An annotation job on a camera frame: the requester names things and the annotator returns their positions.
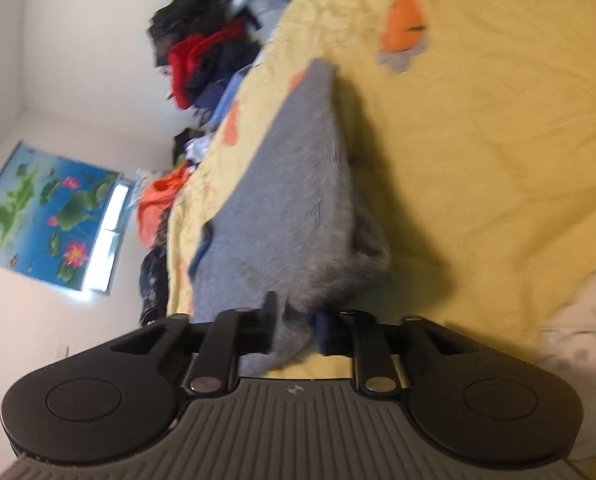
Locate yellow printed blanket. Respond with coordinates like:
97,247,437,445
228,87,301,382
165,0,596,381

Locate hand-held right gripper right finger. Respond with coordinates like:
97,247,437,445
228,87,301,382
313,308,462,396

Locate light blue towel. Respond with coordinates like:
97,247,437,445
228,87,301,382
209,67,251,133

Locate dark patterned clothes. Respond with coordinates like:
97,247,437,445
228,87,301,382
138,205,171,326

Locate window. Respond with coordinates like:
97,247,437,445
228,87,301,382
80,180,135,295

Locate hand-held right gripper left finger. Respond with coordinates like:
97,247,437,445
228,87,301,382
110,290,281,397

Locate white grey cloth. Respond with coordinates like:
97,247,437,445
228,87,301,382
538,265,596,466

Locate lotus print window blind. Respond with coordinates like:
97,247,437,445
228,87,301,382
0,141,123,292

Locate red garment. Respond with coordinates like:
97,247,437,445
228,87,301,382
167,17,247,110

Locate orange plastic bag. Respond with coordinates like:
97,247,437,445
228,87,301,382
137,162,195,250

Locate pile of dark clothes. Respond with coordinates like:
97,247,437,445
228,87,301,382
145,0,279,131

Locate grey sweater with navy sleeves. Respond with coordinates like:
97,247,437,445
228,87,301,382
187,58,393,378

